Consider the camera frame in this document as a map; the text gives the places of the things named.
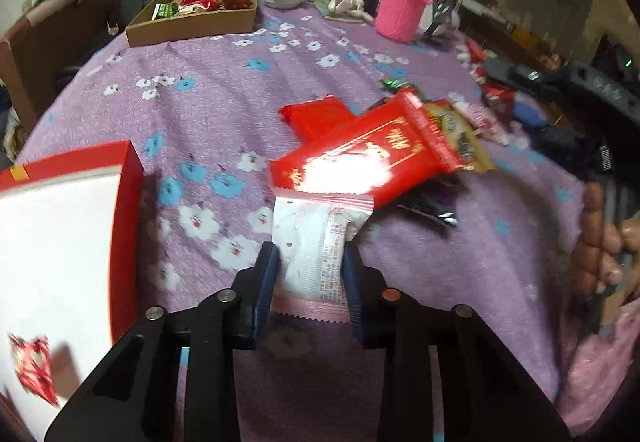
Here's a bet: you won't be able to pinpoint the black phone stand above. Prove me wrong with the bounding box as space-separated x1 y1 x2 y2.
422 0 463 40

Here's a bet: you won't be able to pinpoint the dark brown snack packet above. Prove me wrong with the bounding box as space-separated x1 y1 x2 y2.
397 177 461 230

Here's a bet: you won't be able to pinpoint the dark blue clothing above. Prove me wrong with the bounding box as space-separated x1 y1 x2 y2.
0 82 23 158

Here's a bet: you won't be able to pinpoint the white pink-edged snack packet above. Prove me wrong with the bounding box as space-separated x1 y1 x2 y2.
270 195 375 325

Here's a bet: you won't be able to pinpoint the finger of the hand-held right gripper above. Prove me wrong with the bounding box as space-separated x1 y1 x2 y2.
515 100 586 153
482 58 551 90

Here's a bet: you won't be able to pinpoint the brown armchair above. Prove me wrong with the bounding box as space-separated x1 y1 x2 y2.
0 0 118 133

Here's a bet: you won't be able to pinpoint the person's pink clothing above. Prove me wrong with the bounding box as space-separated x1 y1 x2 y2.
555 297 640 438

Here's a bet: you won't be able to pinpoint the brown cardboard box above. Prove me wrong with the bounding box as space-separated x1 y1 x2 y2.
125 0 258 48

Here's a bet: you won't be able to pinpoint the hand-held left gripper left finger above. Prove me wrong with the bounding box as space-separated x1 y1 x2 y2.
44 242 280 442

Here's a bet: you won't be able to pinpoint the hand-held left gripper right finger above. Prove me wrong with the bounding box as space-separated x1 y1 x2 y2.
342 241 571 442

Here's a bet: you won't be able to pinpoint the purple floral tablecloth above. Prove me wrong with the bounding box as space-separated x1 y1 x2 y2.
15 0 640 442

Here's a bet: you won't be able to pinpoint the red box with white inside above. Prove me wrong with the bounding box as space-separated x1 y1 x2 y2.
0 139 145 442

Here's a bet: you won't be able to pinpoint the pink and white candies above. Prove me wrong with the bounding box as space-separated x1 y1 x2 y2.
450 102 513 145

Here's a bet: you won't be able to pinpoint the red foil candy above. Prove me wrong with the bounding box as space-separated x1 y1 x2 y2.
7 334 63 408

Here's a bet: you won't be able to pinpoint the red gold-print snack packet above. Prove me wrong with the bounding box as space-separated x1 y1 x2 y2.
270 90 481 210
277 95 361 143

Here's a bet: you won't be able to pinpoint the green candy packet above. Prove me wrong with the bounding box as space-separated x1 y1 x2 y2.
380 77 421 93

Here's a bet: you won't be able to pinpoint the white cloth bundle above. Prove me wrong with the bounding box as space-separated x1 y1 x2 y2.
327 0 376 23

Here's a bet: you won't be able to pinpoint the person's right hand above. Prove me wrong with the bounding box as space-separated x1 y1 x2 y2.
572 182 640 295

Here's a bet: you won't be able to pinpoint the yellow green snack packet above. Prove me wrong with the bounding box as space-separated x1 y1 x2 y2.
425 100 496 173

